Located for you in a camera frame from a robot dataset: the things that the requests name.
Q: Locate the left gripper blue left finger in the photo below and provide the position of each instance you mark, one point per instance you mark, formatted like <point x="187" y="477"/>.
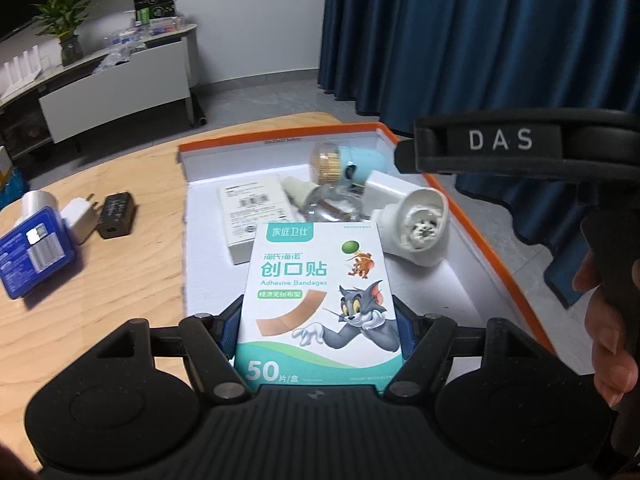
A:
<point x="227" y="326"/>

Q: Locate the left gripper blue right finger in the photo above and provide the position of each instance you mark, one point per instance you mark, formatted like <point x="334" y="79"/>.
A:
<point x="410" y="328"/>

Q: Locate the green adhesive bandage box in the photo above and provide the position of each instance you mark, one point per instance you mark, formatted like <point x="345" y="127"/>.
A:
<point x="317" y="308"/>

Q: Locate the large white travel adapter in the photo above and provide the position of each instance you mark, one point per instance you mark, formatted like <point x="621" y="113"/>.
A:
<point x="416" y="228"/>

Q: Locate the white power adapter box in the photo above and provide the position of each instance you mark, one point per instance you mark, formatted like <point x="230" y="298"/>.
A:
<point x="247" y="204"/>

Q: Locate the clear glass refill bottle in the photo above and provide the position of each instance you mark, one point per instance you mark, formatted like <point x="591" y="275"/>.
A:
<point x="322" y="202"/>

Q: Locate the black ugreen charger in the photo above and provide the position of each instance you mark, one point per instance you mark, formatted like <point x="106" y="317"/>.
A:
<point x="117" y="216"/>

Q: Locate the light blue toothpick jar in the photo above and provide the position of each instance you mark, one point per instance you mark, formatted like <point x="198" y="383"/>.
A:
<point x="344" y="165"/>

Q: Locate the blue plastic case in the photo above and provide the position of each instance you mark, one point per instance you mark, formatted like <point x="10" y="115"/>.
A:
<point x="33" y="251"/>

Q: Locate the white round plug adapter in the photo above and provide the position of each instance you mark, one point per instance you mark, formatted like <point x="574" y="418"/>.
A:
<point x="34" y="201"/>

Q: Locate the small white usb charger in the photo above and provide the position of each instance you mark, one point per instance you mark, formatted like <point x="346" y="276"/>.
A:
<point x="382" y="189"/>

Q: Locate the person's right hand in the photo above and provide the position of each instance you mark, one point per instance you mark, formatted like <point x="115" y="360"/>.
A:
<point x="615" y="370"/>

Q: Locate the light wooden table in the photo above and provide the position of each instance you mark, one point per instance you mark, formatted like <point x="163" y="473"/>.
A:
<point x="136" y="276"/>

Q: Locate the orange white shallow box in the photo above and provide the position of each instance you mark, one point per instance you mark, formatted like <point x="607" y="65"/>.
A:
<point x="471" y="286"/>

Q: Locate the dark blue curtain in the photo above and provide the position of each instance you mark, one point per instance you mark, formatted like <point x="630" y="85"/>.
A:
<point x="402" y="60"/>

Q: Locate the white tv console cabinet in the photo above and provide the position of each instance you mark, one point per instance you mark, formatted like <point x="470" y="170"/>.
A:
<point x="66" y="101"/>

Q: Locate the black green product box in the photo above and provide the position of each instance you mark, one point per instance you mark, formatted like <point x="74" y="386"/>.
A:
<point x="148" y="10"/>

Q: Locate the white wifi router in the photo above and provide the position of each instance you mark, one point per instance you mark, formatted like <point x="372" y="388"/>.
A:
<point x="23" y="70"/>

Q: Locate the potted green plant on console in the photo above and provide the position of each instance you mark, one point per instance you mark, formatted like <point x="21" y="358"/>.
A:
<point x="61" y="19"/>

